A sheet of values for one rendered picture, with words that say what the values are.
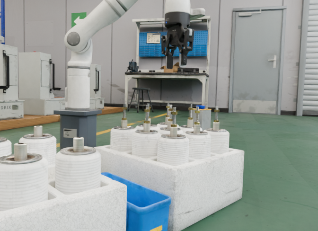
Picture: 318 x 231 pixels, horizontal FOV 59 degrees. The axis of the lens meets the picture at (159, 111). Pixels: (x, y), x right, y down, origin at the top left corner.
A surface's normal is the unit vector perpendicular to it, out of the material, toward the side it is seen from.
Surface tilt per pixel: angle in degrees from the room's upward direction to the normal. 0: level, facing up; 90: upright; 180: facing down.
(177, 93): 90
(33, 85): 90
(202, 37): 90
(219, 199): 90
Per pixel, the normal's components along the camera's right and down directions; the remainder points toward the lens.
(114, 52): -0.26, 0.06
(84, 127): 0.49, 0.09
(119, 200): 0.69, 0.07
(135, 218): -0.72, 0.07
